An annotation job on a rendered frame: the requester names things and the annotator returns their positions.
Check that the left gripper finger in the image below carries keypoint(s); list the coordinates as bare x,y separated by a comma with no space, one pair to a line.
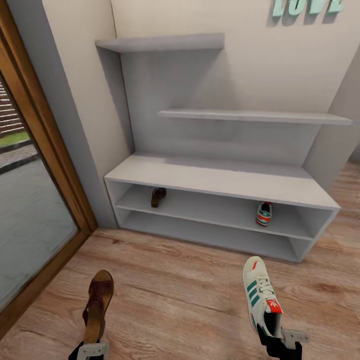
75,352

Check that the door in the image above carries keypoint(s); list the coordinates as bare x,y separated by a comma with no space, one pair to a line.
45,216

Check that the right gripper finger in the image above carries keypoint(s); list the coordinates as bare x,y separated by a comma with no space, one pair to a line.
262,335

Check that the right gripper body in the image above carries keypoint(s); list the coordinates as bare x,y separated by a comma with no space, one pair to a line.
277,349

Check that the gym shoe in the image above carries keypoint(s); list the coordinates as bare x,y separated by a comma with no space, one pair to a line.
264,213
263,306

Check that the sandal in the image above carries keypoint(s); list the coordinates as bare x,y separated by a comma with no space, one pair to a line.
157,196
101,291

